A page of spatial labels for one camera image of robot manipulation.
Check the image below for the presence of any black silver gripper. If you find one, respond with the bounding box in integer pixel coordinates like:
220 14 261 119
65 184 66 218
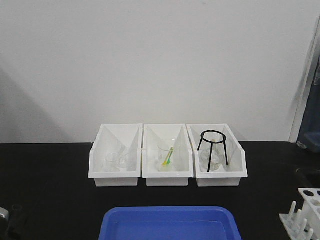
0 207 33 237

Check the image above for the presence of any clear glass test tube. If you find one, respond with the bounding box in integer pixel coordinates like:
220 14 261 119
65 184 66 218
10 204 23 226

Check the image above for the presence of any white test tube rack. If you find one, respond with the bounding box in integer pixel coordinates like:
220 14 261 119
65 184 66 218
279 188 320 240

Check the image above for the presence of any grey pegboard drying rack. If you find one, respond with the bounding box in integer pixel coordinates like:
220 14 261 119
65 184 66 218
297 60 320 153

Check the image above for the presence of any glassware in left bin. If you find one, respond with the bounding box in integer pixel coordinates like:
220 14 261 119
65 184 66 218
103 147 132 172

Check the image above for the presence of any left white storage bin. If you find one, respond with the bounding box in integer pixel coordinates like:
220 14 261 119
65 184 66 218
88 123 143 188

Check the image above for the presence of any white storage bin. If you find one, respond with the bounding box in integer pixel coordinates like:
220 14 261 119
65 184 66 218
141 124 194 187
186 123 248 187
88 123 143 188

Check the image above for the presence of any blue plastic tray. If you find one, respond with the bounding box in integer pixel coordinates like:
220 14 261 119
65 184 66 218
98 206 242 240

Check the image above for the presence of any beaker in middle bin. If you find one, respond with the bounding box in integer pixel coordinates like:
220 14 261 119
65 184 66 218
156 139 178 172

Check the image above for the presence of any middle white storage bin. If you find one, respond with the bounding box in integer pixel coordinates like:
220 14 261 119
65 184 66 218
141 124 194 187

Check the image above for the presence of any glass flask in right bin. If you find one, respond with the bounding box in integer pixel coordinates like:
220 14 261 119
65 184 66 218
199 141 223 173

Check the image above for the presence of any right white storage bin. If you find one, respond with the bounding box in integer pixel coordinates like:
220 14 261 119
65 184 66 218
186 123 248 187

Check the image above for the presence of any black sink basin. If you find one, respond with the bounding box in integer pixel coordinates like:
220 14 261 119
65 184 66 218
295 168 320 189

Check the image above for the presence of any black wire tripod stand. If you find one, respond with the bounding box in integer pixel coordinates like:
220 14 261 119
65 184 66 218
197 130 229 166

